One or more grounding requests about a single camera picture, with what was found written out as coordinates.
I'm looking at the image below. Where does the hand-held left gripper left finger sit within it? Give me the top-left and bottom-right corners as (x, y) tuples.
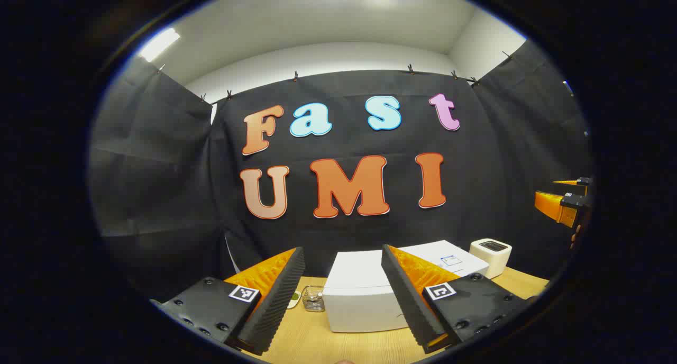
(151, 247), (306, 356)

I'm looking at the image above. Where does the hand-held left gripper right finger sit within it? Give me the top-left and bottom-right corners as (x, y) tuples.
(381, 244), (537, 354)

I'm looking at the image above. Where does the white microwave oven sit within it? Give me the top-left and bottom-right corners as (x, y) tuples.
(322, 240), (490, 333)

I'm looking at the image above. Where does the clear glass holder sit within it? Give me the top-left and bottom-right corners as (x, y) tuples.
(302, 285), (326, 313)

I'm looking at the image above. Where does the white toaster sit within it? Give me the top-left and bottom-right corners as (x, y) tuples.
(470, 239), (513, 279)

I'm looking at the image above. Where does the ceiling light panel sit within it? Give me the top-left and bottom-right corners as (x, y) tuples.
(139, 28), (180, 62)

